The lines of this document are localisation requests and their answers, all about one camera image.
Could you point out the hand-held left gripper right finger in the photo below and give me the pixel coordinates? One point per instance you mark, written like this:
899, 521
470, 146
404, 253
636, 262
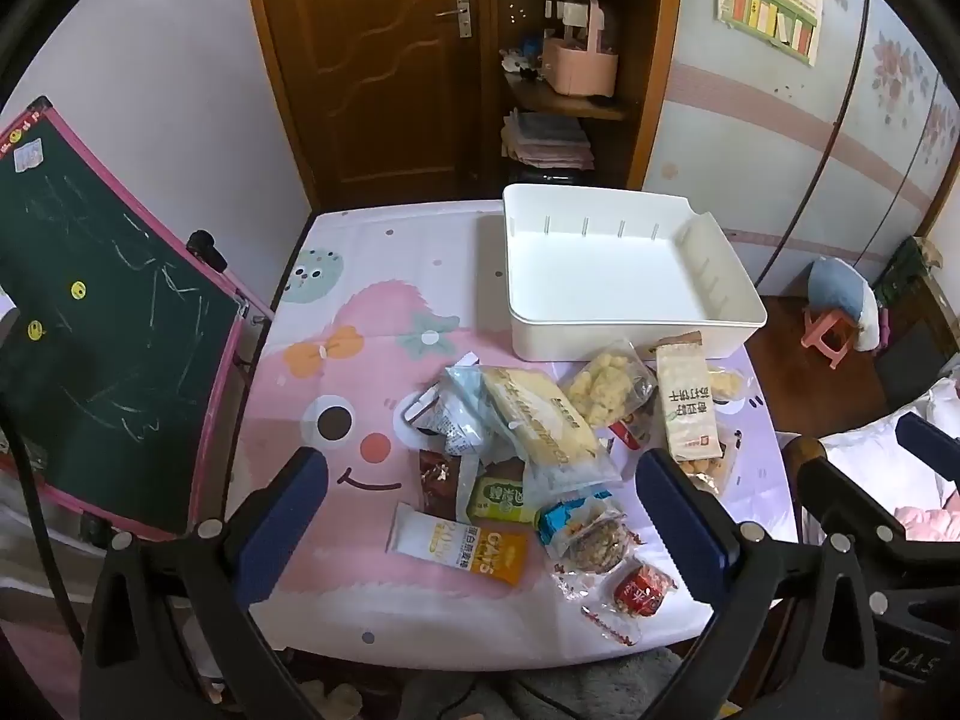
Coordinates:
686, 517

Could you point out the pink stool with cushion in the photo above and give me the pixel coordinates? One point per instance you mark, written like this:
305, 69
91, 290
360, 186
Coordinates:
836, 285

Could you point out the small brown packet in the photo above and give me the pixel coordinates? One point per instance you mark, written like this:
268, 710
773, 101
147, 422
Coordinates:
439, 484

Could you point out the floral sliding wardrobe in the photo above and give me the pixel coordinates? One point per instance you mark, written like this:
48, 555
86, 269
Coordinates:
750, 165

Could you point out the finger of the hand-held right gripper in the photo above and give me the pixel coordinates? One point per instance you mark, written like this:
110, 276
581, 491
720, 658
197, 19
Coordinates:
930, 444
821, 484

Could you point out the pink plastic stool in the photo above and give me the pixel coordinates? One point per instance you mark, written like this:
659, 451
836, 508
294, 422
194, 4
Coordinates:
825, 334

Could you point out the stack of folded towels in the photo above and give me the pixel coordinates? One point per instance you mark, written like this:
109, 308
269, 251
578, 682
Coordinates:
544, 142

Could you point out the white pillow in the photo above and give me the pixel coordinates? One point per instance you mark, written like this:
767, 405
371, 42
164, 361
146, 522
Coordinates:
885, 457

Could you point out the grey fuzzy cloth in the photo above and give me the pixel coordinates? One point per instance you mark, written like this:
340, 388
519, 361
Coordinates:
600, 682

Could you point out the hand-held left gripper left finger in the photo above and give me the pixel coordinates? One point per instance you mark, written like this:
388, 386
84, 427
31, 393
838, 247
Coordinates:
289, 525

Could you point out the pink blanket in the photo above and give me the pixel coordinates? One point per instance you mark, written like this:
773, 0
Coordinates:
934, 517

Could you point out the white plastic storage bin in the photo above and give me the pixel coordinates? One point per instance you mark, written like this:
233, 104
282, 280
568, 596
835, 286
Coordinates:
615, 277

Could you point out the green chalkboard pink frame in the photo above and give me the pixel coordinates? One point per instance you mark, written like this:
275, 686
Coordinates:
112, 300

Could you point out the brown wooden door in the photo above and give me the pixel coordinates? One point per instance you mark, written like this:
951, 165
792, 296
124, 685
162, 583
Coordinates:
360, 90

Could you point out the brown wooden post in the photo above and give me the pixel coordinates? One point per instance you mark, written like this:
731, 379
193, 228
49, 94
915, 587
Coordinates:
802, 457

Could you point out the clear packet brown nut cake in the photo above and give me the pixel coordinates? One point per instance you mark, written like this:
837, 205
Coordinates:
596, 540

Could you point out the brown wooden shelf unit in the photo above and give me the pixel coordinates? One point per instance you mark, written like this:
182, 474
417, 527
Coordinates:
652, 90

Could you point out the green fabric bag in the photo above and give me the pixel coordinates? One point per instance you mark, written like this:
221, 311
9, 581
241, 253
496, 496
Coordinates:
911, 270

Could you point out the black easel knob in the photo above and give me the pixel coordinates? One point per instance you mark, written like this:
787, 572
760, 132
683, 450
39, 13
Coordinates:
206, 247

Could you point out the wall poster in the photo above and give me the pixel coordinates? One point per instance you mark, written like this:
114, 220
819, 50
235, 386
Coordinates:
765, 7

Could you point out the long yellow cake packet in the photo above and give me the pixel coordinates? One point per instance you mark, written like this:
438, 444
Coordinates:
540, 427

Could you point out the white orange bar packet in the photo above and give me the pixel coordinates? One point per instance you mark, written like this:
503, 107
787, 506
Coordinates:
450, 540

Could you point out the clear packet dark red cake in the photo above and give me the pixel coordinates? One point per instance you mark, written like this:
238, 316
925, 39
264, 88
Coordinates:
641, 591

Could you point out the clear packet puffed rice block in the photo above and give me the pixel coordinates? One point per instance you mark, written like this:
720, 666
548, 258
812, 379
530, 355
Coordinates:
600, 390

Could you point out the small toy figures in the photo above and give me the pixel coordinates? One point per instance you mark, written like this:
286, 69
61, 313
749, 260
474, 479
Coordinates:
519, 60

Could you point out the beige cracker packet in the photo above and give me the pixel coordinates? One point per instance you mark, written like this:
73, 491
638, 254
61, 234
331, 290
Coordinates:
686, 405

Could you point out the dark bedside cabinet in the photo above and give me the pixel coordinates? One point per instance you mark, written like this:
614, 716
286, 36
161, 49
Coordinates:
915, 360

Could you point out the pink cartoon tablecloth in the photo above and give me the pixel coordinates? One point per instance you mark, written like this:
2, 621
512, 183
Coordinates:
360, 360

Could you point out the clear bag yellow puff balls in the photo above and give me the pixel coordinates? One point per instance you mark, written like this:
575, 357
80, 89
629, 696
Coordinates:
709, 471

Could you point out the white packet with red label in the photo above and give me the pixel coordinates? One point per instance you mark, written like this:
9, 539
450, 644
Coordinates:
628, 431

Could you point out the small green packet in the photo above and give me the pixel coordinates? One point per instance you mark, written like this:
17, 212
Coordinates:
499, 501

